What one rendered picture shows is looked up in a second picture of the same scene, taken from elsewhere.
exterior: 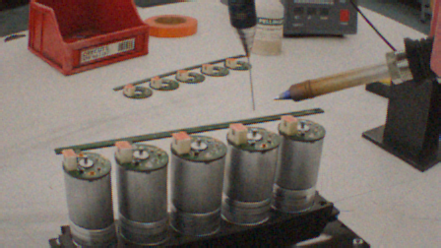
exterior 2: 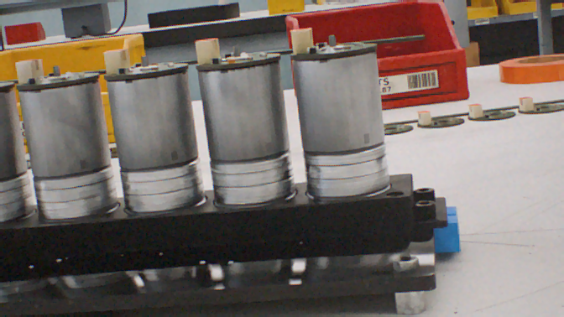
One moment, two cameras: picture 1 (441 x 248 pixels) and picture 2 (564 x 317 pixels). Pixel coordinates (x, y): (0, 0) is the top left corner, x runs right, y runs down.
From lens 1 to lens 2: 24 cm
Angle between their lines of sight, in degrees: 40
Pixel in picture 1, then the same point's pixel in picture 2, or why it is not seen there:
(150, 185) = (44, 111)
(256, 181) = (224, 122)
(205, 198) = (138, 142)
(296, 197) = (323, 168)
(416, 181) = not seen: outside the picture
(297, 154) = (305, 83)
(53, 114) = not seen: hidden behind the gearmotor
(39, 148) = not seen: hidden behind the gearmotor
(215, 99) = (493, 133)
